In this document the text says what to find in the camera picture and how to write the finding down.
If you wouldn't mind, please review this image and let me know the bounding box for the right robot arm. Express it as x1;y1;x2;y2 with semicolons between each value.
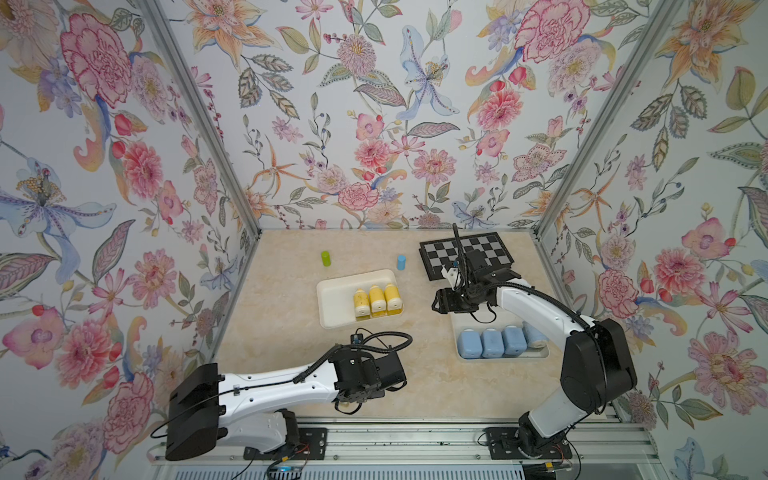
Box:
431;225;637;458

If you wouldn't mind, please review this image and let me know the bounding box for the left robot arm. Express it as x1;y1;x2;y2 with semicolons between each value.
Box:
151;331;413;461

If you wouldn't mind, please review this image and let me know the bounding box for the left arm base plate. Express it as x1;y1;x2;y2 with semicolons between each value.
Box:
243;428;328;461

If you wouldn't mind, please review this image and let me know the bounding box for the blue sharpener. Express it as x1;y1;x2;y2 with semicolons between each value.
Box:
457;329;483;360
502;326;528;358
481;328;505;359
523;322;548;350

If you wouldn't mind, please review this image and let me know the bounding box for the black white checkerboard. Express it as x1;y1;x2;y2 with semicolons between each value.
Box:
419;232;514;281

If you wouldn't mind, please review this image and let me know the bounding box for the aluminium mounting rail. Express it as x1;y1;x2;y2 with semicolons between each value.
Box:
145;418;668;479

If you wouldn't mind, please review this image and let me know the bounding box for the white tray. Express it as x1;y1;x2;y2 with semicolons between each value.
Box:
450;307;551;363
316;269;405;330

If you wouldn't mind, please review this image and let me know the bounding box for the yellow sharpener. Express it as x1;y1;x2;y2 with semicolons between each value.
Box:
384;283;404;315
369;285;388;318
353;289;371;320

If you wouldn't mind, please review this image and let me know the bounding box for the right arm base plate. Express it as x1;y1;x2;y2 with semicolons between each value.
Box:
476;426;573;461

